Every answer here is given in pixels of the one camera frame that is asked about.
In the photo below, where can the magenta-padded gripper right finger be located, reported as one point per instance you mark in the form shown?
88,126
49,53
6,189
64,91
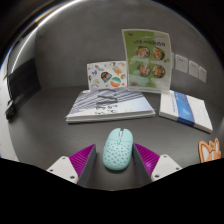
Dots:
146,160

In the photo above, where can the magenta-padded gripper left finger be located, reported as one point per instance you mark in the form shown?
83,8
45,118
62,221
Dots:
83,160

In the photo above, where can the mint green computer mouse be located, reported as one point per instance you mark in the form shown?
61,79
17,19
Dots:
117,150

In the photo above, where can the orange corgi-shaped mouse pad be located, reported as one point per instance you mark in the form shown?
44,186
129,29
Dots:
210,151

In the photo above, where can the striped cover magazine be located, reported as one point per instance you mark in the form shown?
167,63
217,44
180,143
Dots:
110,103

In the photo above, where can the white book with blue band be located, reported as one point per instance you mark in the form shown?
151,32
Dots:
185,110

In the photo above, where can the white sticker sheet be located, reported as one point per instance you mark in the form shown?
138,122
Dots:
106,75

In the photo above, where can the green menu sign stand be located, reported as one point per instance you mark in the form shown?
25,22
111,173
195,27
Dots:
146,60

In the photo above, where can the black monitor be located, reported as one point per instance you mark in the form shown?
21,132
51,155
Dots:
23,80

